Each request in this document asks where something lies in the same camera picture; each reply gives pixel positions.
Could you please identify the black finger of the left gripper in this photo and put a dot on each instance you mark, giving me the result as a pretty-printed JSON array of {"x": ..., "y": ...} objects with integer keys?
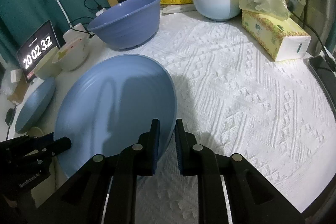
[{"x": 61, "y": 145}]

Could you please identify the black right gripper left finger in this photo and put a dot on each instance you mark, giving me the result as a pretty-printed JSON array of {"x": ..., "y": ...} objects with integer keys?
[{"x": 117, "y": 177}]

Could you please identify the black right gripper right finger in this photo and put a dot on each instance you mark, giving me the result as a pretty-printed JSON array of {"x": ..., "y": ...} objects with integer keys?
[{"x": 195, "y": 159}]

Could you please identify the large blue plate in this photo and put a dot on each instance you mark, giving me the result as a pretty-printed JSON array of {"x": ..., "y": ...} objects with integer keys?
[{"x": 111, "y": 105}]

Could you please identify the cream ceramic bowl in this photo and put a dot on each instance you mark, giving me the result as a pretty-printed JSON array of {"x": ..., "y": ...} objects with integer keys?
[{"x": 45, "y": 67}]

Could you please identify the small blue plate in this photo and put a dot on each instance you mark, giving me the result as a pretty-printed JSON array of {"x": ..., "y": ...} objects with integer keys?
[{"x": 35, "y": 106}]

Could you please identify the pink strawberry ceramic bowl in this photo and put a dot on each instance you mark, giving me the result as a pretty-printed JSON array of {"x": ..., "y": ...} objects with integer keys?
[{"x": 71, "y": 56}]

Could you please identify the tablet showing clock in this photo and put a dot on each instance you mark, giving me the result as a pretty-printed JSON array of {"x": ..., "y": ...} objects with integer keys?
[{"x": 35, "y": 48}]

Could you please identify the white textured table cloth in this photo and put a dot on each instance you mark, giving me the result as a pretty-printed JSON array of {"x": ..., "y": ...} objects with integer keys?
[{"x": 234, "y": 98}]

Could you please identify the blue plastic bowl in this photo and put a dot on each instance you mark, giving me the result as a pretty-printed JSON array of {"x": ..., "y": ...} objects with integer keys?
[{"x": 128, "y": 24}]

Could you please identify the white phone charger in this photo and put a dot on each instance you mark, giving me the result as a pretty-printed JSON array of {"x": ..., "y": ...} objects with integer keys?
[{"x": 99, "y": 12}]

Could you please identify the light blue steel bowl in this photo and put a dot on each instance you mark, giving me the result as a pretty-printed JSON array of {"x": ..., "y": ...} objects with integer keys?
[{"x": 218, "y": 10}]

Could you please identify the yellow tissue pack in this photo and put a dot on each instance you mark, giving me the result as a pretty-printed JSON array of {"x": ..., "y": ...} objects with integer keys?
[{"x": 269, "y": 22}]

